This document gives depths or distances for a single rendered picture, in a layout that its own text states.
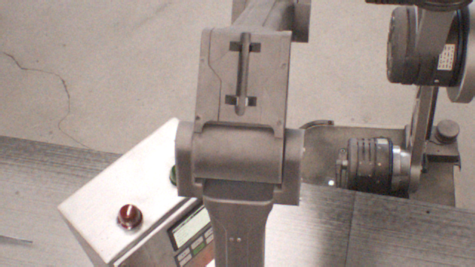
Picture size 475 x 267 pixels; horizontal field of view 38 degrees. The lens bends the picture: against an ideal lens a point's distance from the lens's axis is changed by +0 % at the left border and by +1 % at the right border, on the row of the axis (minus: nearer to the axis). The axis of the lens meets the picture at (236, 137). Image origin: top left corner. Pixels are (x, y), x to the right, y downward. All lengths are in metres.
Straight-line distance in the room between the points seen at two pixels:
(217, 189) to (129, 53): 2.23
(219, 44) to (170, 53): 2.21
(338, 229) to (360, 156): 0.60
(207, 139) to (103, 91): 2.17
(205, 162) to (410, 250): 0.90
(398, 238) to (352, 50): 1.43
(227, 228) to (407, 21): 0.72
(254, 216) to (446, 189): 1.61
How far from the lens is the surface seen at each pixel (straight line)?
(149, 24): 2.90
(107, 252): 0.73
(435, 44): 1.22
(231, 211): 0.60
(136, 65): 2.77
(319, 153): 2.19
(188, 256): 0.83
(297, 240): 1.41
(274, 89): 0.56
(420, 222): 1.45
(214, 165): 0.57
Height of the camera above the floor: 2.12
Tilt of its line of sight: 58 degrees down
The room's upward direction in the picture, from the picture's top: 7 degrees counter-clockwise
